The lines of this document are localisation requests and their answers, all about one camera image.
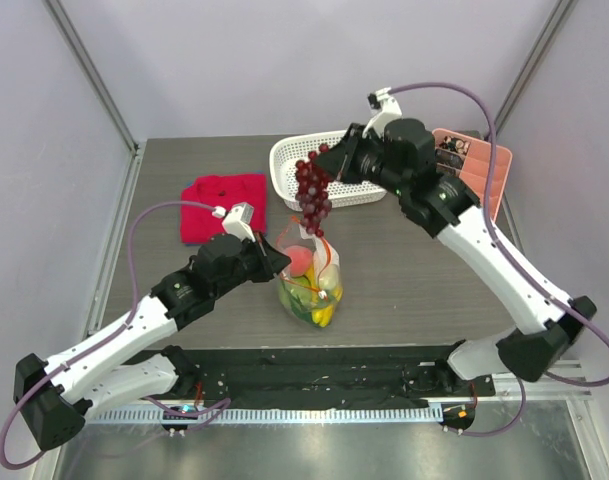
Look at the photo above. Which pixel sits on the purple fake grape bunch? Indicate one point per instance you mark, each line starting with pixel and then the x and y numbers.
pixel 312 193

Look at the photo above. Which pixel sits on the pink divided organizer tray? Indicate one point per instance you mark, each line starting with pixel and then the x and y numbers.
pixel 468 158

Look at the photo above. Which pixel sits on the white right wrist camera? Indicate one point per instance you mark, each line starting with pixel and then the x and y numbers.
pixel 385 109

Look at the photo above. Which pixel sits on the white perforated plastic basket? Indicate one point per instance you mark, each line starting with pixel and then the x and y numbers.
pixel 287 152

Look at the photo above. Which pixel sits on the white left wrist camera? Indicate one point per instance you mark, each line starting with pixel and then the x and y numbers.
pixel 237 221

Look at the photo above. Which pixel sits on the yellow fake banana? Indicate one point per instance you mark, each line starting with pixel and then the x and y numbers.
pixel 325 302

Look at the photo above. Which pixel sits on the pink fake peach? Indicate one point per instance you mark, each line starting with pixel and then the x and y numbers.
pixel 301 260

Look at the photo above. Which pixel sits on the red folded cloth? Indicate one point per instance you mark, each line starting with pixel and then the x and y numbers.
pixel 197 225

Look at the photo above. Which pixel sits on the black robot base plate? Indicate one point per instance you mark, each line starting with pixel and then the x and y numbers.
pixel 323 378

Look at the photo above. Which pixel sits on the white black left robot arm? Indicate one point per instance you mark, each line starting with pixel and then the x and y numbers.
pixel 56 396

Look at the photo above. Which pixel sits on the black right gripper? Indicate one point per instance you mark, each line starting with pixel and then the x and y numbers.
pixel 352 156

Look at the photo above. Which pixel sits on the green fake leafy vegetable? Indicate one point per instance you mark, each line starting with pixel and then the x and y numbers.
pixel 297 299

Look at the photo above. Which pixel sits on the clear zip top bag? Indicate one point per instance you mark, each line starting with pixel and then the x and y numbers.
pixel 323 252

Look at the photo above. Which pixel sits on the white slotted cable duct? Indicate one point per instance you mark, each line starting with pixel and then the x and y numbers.
pixel 144 414

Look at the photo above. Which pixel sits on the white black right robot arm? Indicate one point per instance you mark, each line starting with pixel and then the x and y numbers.
pixel 401 160

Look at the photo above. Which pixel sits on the white fake radish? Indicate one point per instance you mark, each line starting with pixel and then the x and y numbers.
pixel 329 278

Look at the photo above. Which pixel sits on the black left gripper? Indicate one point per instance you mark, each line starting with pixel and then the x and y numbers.
pixel 277 259

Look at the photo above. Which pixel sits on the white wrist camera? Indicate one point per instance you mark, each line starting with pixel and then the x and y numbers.
pixel 237 221
pixel 385 109

